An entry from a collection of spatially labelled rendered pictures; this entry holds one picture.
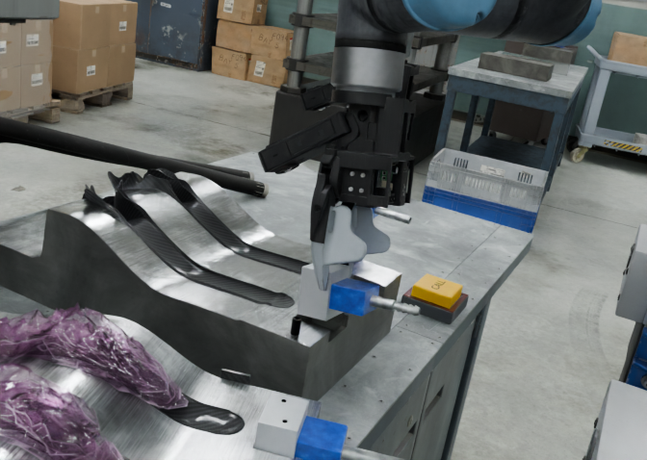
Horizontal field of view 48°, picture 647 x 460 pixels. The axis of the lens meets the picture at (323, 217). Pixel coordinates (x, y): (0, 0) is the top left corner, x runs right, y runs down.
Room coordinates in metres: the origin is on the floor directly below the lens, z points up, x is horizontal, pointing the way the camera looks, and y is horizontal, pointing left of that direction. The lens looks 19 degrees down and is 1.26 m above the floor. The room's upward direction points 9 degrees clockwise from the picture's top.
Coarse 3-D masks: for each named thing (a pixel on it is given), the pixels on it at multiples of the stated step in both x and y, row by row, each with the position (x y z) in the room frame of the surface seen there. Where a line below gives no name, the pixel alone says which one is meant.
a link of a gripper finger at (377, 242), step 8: (352, 208) 0.78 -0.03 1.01; (360, 208) 0.78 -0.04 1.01; (368, 208) 0.77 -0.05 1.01; (352, 216) 0.78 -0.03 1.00; (360, 216) 0.78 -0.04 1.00; (368, 216) 0.77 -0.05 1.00; (352, 224) 0.78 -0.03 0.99; (360, 224) 0.78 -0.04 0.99; (368, 224) 0.77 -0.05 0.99; (360, 232) 0.78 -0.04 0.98; (368, 232) 0.77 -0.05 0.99; (376, 232) 0.77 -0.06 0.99; (368, 240) 0.77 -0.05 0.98; (376, 240) 0.77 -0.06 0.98; (384, 240) 0.77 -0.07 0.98; (368, 248) 0.77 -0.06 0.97; (376, 248) 0.77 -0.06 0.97; (384, 248) 0.77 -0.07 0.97; (344, 264) 0.77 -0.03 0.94; (352, 264) 0.78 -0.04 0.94
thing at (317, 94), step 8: (312, 88) 1.08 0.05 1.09; (320, 88) 1.06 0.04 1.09; (328, 88) 1.05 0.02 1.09; (304, 96) 1.07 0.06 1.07; (312, 96) 1.06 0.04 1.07; (320, 96) 1.06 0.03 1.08; (328, 96) 1.05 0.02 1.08; (304, 104) 1.07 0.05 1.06; (312, 104) 1.06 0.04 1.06; (320, 104) 1.06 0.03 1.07; (328, 104) 1.08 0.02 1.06
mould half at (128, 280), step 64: (128, 192) 0.92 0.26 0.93; (0, 256) 0.85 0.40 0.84; (64, 256) 0.81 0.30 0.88; (128, 256) 0.78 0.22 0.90; (192, 256) 0.85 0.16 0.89; (192, 320) 0.73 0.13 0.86; (256, 320) 0.70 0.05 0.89; (384, 320) 0.87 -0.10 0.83; (256, 384) 0.69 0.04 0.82; (320, 384) 0.71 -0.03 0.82
